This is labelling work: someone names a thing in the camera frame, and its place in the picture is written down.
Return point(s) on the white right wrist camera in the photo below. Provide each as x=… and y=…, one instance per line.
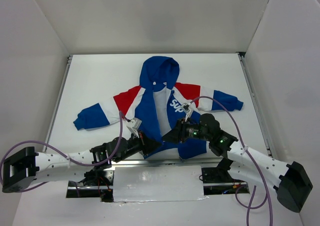
x=186, y=107

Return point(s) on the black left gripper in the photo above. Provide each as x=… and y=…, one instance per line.
x=145, y=141

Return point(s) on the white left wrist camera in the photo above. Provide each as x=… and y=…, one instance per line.
x=133, y=126

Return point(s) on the blue white red hooded jacket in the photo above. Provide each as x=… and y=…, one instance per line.
x=156, y=101

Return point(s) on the white foam board front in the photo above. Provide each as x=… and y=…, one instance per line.
x=163, y=183

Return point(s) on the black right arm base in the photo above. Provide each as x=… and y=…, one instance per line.
x=217, y=181

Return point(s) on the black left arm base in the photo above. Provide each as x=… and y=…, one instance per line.
x=96, y=184

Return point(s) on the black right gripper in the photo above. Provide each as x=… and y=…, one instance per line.
x=180, y=131

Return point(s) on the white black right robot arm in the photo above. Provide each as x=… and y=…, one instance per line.
x=289, y=182

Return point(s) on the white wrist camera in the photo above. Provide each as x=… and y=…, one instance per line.
x=186, y=107
x=133, y=126

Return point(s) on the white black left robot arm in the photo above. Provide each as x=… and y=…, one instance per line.
x=27, y=166

